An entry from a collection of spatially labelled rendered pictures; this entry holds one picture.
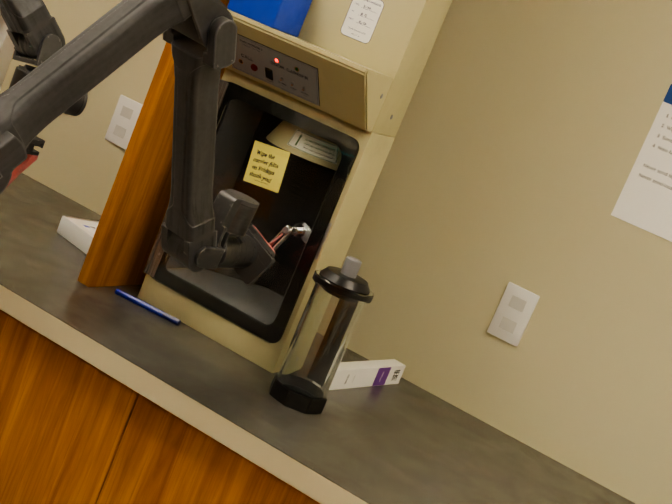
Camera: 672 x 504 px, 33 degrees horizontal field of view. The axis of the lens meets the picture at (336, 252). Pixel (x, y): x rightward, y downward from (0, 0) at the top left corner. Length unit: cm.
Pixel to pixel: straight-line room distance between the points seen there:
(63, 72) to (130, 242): 80
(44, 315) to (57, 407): 16
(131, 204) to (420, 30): 62
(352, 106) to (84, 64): 62
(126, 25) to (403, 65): 66
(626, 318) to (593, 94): 44
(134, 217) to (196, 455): 54
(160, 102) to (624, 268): 95
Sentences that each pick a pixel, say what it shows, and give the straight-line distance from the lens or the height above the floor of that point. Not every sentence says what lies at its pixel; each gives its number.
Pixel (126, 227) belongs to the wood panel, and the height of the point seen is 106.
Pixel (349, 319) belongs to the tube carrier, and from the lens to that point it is 191.
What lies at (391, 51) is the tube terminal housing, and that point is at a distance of 200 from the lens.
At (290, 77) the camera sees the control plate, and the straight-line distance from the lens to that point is 201.
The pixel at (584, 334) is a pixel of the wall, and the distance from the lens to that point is 232.
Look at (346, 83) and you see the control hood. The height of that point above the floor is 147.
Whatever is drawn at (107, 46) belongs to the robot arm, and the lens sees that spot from 148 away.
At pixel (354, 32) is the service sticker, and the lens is 203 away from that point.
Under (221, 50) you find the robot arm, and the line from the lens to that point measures 158.
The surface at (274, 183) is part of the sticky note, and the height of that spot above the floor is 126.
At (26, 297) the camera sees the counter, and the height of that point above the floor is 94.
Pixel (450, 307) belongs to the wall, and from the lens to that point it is 239.
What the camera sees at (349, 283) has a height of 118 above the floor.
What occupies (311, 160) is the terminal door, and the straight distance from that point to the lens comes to 203.
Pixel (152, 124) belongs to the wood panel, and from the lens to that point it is 211.
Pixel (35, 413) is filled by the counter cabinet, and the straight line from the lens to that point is 204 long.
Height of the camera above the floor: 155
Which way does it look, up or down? 10 degrees down
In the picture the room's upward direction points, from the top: 23 degrees clockwise
